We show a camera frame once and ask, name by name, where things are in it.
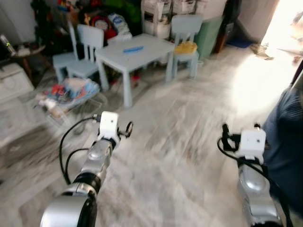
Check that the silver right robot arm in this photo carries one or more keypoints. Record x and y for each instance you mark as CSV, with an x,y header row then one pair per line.
x,y
255,189

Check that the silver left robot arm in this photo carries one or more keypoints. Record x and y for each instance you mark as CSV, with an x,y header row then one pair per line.
x,y
97,156

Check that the person in dark blue clothes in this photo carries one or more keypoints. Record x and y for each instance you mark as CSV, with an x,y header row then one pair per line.
x,y
286,142

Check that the colourful toy pile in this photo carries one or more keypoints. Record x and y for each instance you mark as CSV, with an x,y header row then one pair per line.
x,y
71,90

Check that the small light blue kids table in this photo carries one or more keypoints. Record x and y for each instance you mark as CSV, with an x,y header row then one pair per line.
x,y
118,56

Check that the flat blue toy piece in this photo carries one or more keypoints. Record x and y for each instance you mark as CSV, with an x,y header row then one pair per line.
x,y
133,48

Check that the dark blue floor mat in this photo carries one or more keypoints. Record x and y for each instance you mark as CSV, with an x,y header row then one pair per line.
x,y
239,43

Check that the light blue kids chair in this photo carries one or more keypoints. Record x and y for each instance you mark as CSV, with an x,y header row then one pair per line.
x,y
90,40
187,26

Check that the yellow plastic item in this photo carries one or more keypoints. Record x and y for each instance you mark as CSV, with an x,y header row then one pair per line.
x,y
185,47

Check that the green plastic bin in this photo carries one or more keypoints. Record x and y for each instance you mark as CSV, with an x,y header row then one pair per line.
x,y
208,38

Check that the white storage rack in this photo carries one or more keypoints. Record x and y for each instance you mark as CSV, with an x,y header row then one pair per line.
x,y
156,26

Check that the white and blue bag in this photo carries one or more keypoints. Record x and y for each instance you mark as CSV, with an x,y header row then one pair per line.
x,y
118,23

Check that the red and black backpack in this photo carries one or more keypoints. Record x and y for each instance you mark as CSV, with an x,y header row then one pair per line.
x,y
100,23

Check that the dark round side table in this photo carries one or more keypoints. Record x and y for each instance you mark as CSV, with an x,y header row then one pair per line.
x,y
28,49

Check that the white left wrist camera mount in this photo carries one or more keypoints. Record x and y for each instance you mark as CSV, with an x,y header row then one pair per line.
x,y
108,124

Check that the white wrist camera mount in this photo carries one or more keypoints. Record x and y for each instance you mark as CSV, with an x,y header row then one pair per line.
x,y
252,142
108,124

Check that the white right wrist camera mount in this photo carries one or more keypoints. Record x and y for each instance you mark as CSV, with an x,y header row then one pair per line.
x,y
252,142

